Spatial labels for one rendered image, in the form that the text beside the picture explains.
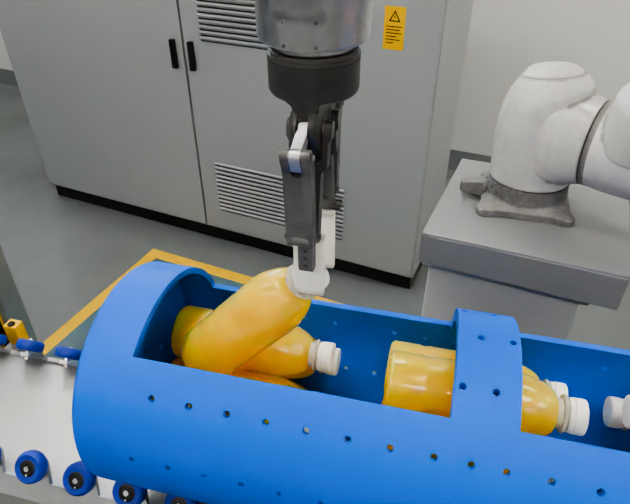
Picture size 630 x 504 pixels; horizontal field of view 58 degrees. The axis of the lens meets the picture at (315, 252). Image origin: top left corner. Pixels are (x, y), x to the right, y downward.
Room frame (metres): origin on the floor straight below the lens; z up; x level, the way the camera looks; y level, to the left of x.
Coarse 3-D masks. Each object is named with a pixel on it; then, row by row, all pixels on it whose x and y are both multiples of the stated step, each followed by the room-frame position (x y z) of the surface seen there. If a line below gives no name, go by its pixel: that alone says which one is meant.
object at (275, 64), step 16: (272, 48) 0.45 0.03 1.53; (352, 48) 0.45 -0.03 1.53; (272, 64) 0.44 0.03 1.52; (288, 64) 0.42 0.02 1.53; (304, 64) 0.42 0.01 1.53; (320, 64) 0.42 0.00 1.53; (336, 64) 0.42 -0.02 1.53; (352, 64) 0.43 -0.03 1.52; (272, 80) 0.44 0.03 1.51; (288, 80) 0.42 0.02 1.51; (304, 80) 0.42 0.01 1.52; (320, 80) 0.42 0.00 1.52; (336, 80) 0.42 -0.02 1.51; (352, 80) 0.43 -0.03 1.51; (288, 96) 0.43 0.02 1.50; (304, 96) 0.42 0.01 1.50; (320, 96) 0.42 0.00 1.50; (336, 96) 0.42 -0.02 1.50; (304, 112) 0.42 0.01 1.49; (320, 112) 0.43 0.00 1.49; (320, 128) 0.43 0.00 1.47; (320, 144) 0.43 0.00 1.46
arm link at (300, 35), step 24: (264, 0) 0.43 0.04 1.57; (288, 0) 0.42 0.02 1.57; (312, 0) 0.41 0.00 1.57; (336, 0) 0.42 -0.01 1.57; (360, 0) 0.43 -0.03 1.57; (264, 24) 0.43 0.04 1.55; (288, 24) 0.42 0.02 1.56; (312, 24) 0.41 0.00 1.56; (336, 24) 0.42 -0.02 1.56; (360, 24) 0.43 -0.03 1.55; (288, 48) 0.42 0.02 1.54; (312, 48) 0.41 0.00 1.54; (336, 48) 0.42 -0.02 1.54
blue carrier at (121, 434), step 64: (128, 320) 0.47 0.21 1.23; (320, 320) 0.60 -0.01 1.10; (384, 320) 0.58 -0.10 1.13; (512, 320) 0.48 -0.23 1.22; (128, 384) 0.41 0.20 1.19; (192, 384) 0.40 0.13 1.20; (256, 384) 0.39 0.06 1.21; (320, 384) 0.57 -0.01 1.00; (512, 384) 0.37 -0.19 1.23; (576, 384) 0.52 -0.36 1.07; (128, 448) 0.37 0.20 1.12; (192, 448) 0.36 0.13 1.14; (256, 448) 0.35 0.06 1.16; (320, 448) 0.34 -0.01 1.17; (384, 448) 0.34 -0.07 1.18; (448, 448) 0.33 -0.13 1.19; (512, 448) 0.32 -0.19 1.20; (576, 448) 0.32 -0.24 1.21
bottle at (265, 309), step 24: (240, 288) 0.48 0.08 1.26; (264, 288) 0.45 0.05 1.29; (288, 288) 0.45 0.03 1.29; (216, 312) 0.48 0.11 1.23; (240, 312) 0.45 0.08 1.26; (264, 312) 0.44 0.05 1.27; (288, 312) 0.44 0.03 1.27; (192, 336) 0.48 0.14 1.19; (216, 336) 0.45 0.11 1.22; (240, 336) 0.44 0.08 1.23; (264, 336) 0.43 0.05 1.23; (192, 360) 0.46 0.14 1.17; (216, 360) 0.45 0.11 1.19; (240, 360) 0.45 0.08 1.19
